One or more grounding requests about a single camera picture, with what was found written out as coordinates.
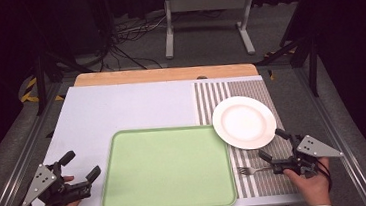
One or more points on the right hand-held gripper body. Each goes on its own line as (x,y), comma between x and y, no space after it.
(309,150)

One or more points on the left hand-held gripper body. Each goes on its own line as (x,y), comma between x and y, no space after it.
(61,194)

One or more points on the silver metal fork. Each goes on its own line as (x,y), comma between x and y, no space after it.
(252,170)

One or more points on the person's right hand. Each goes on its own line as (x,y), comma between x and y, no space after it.
(310,185)

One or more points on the grey striped placemat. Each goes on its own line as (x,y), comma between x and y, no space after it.
(272,185)

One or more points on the white round plate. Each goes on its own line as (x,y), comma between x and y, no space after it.
(243,122)

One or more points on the black metal tripod stand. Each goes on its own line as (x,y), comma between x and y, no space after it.
(313,68)
(40,82)

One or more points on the yellow black hazard tape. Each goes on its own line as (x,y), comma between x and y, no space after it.
(29,94)

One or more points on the light green plastic tray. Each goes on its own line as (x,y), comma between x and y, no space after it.
(166,169)

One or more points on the white board table cover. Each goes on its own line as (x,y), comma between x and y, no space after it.
(121,105)

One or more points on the white metal stand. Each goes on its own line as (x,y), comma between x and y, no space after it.
(207,2)

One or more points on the aluminium floor rail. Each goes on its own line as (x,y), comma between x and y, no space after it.
(337,126)
(18,157)

